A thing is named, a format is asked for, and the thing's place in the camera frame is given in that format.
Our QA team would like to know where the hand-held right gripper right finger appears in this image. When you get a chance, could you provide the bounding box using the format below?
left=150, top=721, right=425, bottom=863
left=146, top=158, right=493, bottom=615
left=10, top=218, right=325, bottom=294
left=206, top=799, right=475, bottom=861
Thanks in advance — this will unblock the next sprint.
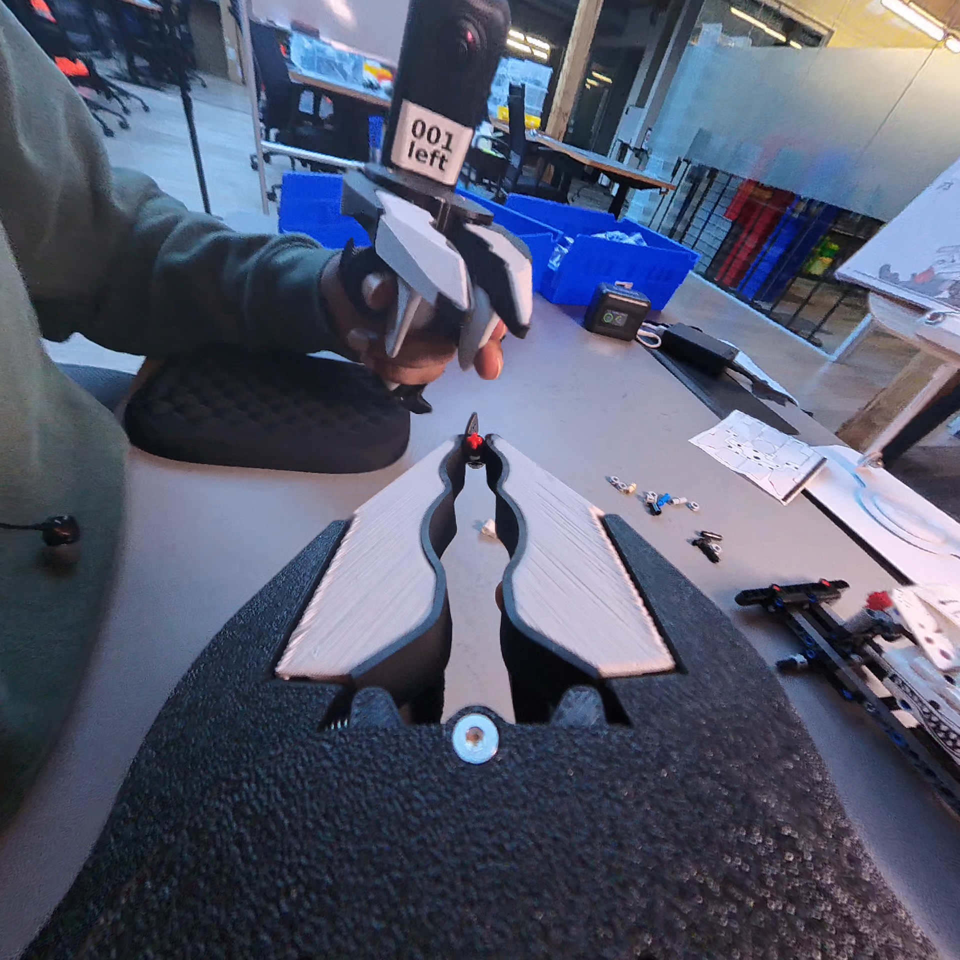
left=484, top=435, right=676, bottom=726

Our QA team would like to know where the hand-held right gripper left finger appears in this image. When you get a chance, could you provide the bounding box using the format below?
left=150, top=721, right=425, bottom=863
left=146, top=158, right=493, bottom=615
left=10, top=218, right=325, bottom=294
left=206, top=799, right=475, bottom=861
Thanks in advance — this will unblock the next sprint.
left=274, top=438, right=465, bottom=726

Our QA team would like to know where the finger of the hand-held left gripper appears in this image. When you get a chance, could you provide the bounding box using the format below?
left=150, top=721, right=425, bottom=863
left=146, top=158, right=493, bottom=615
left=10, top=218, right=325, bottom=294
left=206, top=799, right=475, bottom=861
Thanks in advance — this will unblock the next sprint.
left=373, top=191, right=475, bottom=360
left=456, top=225, right=537, bottom=372

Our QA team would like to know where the cluster of small lego pieces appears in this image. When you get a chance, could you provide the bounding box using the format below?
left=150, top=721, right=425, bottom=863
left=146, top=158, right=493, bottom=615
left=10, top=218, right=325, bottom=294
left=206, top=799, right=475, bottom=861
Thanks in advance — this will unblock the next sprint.
left=606, top=471, right=725, bottom=565

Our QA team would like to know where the white lego monster truck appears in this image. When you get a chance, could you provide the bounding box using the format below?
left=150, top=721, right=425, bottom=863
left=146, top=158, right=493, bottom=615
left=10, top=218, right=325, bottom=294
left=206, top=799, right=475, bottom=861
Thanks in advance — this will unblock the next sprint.
left=733, top=577, right=960, bottom=807

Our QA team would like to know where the lego instruction booklet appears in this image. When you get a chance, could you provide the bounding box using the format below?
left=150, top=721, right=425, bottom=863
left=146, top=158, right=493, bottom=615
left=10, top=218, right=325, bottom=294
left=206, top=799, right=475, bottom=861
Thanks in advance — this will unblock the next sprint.
left=834, top=157, right=960, bottom=315

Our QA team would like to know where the person's left hand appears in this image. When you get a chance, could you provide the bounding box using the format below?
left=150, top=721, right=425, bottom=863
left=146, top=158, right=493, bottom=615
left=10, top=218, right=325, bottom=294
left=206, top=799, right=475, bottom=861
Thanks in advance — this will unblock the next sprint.
left=321, top=258, right=510, bottom=391

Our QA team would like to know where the blue plastic bin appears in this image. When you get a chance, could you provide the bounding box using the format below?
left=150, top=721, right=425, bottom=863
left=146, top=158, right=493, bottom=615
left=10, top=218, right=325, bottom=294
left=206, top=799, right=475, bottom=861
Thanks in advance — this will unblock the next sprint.
left=506, top=193, right=624, bottom=237
left=277, top=171, right=374, bottom=250
left=540, top=217, right=702, bottom=310
left=456, top=187, right=565, bottom=290

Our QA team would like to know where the black box green mark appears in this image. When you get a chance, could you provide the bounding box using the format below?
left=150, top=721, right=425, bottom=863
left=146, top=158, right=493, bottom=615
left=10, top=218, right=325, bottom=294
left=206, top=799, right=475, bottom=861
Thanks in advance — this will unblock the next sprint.
left=583, top=281, right=652, bottom=342

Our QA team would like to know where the wooden pillar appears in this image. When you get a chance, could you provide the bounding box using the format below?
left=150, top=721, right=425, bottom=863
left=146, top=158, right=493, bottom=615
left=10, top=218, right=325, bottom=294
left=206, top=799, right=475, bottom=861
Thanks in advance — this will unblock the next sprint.
left=543, top=0, right=607, bottom=144

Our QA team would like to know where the wooden background table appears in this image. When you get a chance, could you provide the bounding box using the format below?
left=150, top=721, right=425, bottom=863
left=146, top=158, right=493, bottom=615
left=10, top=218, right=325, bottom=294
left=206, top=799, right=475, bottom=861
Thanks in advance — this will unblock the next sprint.
left=525, top=127, right=680, bottom=219

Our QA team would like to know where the black power adapter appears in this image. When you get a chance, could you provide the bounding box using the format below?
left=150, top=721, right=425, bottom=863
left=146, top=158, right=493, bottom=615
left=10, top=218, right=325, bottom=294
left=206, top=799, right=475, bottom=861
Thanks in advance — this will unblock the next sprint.
left=660, top=321, right=742, bottom=378

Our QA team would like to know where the black wrist rest pad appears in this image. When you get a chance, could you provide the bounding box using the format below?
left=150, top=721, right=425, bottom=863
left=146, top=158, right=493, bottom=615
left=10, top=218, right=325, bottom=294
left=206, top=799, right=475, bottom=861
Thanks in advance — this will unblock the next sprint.
left=123, top=352, right=414, bottom=476

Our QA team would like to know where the white sticker sheet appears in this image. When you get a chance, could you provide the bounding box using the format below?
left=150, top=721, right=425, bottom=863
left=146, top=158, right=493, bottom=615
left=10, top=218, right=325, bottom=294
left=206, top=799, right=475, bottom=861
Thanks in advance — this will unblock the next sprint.
left=687, top=408, right=828, bottom=505

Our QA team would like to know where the shelf of coloured bins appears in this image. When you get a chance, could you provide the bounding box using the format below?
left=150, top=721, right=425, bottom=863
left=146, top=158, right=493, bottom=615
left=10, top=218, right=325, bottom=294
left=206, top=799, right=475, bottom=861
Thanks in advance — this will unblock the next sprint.
left=716, top=178, right=885, bottom=310

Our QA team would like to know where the white paper sheet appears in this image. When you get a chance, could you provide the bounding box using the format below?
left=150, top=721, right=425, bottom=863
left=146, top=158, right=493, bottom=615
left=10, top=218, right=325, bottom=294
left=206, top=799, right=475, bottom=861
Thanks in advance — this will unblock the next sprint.
left=727, top=348, right=798, bottom=410

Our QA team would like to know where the black tripod pole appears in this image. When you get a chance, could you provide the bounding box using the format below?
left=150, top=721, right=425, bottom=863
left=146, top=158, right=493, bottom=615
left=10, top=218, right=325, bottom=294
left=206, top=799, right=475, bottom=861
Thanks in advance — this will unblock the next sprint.
left=161, top=0, right=215, bottom=215

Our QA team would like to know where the black office chair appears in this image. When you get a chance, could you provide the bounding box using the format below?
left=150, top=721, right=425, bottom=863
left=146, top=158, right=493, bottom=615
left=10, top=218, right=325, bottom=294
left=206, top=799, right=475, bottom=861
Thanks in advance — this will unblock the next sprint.
left=26, top=0, right=151, bottom=140

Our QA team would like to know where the person's green sweatshirt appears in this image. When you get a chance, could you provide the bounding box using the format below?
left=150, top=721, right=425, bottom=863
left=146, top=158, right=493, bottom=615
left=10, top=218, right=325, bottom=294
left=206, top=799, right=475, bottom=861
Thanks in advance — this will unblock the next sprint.
left=0, top=0, right=130, bottom=826

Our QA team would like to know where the black earbud with cord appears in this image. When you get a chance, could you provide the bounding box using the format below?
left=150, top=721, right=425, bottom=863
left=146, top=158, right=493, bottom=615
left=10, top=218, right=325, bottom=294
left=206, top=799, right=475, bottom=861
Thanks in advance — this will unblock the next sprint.
left=0, top=513, right=82, bottom=567

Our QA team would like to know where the wooden post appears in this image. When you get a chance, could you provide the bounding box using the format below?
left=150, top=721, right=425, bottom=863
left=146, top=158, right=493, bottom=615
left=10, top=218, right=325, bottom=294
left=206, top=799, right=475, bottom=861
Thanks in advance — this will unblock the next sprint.
left=836, top=348, right=960, bottom=466

